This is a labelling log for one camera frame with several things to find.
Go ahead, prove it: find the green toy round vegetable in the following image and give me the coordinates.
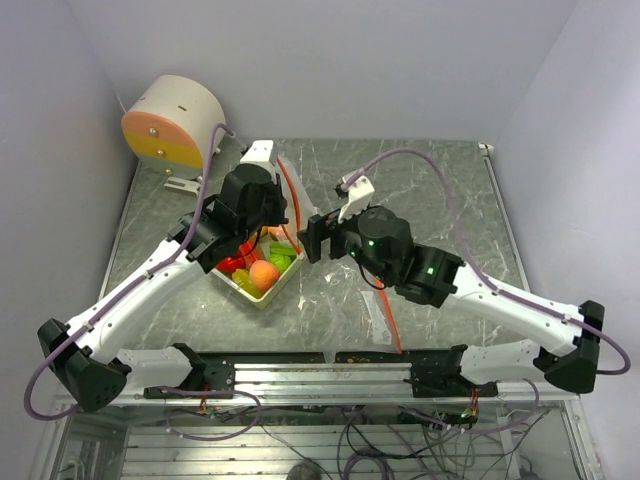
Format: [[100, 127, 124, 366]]
[[268, 253, 293, 274]]

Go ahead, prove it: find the toy watermelon slice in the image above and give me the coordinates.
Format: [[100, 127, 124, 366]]
[[216, 241, 262, 274]]

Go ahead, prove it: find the round cream drawer box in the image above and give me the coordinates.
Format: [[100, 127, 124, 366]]
[[121, 75, 226, 180]]

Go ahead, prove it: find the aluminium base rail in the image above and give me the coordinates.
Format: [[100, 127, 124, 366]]
[[89, 352, 566, 406]]

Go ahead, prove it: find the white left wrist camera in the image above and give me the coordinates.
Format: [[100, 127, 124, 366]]
[[240, 140, 277, 175]]

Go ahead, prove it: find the yellow toy fruit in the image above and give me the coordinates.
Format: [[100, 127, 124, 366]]
[[231, 269, 264, 299]]

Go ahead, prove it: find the pale green plastic basket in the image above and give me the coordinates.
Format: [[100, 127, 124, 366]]
[[213, 225, 305, 309]]

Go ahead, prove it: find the green toy leaf vegetable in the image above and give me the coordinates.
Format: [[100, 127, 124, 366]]
[[270, 242, 298, 257]]

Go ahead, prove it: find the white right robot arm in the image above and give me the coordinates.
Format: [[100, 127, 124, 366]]
[[298, 206, 605, 396]]

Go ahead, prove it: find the toy peach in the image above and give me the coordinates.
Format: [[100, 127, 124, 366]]
[[249, 260, 280, 291]]

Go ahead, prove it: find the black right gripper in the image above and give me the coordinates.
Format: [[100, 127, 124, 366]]
[[297, 197, 392, 284]]

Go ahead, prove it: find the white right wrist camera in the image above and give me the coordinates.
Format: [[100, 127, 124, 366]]
[[336, 176, 375, 224]]

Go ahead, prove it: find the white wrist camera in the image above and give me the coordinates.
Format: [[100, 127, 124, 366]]
[[336, 176, 375, 224], [240, 140, 277, 175]]

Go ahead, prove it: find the clear bag orange zipper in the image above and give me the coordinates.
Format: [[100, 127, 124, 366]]
[[275, 156, 319, 250]]

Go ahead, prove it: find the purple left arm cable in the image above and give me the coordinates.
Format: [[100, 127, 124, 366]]
[[23, 122, 236, 421]]

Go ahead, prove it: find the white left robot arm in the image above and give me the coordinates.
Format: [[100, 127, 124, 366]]
[[38, 162, 286, 412]]

